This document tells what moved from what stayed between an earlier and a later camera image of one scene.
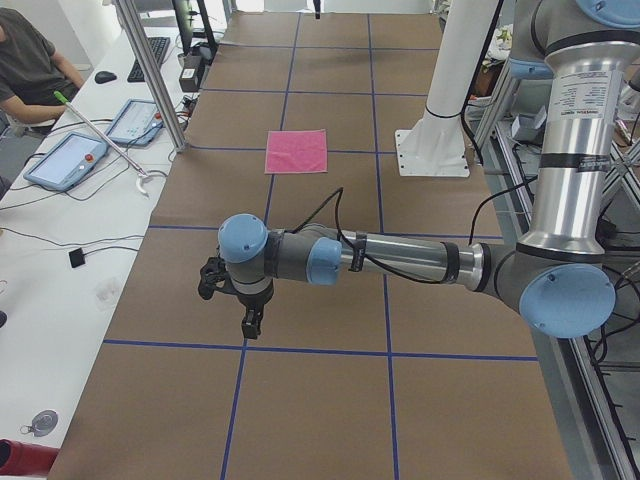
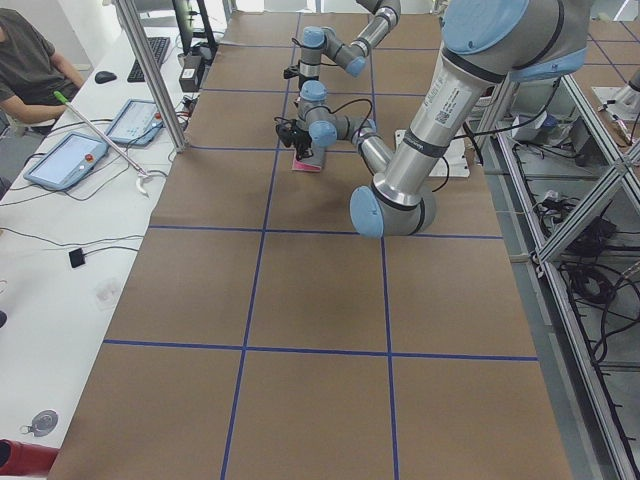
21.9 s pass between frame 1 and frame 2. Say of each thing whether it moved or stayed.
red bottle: stayed
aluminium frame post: stayed
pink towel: moved
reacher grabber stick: stayed
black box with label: stayed
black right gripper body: moved
